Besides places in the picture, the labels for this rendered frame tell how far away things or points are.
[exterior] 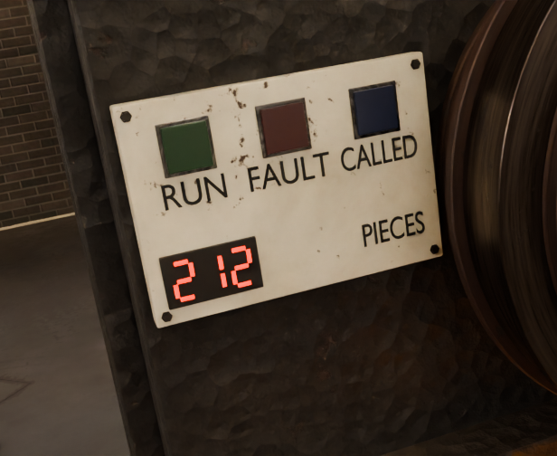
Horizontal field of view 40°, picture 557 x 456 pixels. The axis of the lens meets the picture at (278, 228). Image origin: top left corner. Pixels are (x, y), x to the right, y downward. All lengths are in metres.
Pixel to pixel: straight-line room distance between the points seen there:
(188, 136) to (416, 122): 0.20
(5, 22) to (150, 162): 5.99
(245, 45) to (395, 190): 0.18
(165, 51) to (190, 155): 0.08
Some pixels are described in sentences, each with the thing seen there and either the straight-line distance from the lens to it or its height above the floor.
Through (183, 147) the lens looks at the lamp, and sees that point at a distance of 0.59.
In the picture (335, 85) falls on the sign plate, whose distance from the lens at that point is 0.63.
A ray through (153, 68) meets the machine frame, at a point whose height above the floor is 1.26.
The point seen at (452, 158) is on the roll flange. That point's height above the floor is 1.16.
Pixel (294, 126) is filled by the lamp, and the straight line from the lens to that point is 0.61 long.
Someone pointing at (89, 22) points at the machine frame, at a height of 1.30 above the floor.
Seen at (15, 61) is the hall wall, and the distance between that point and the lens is 6.55.
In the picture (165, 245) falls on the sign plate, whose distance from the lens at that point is 0.60.
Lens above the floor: 1.28
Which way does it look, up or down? 15 degrees down
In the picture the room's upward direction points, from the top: 9 degrees counter-clockwise
